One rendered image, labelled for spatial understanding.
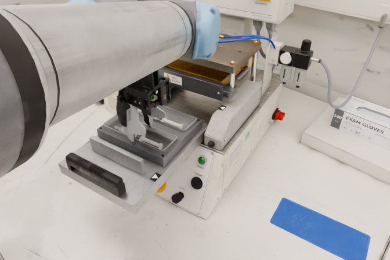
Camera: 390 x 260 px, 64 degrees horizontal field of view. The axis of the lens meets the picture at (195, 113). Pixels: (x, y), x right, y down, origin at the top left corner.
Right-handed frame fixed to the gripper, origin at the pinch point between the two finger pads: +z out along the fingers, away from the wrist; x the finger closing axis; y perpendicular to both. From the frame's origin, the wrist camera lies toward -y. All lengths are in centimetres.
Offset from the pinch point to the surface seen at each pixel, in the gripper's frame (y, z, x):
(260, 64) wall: -2, 21, 85
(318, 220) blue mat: 42, 26, 18
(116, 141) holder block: -3.9, 2.5, -4.0
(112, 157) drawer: -1.0, 2.8, -8.2
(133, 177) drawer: 6.0, 3.9, -9.7
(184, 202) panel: 9.8, 23.5, 3.4
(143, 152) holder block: 4.2, 2.4, -4.0
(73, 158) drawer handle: -5.3, 0.0, -14.6
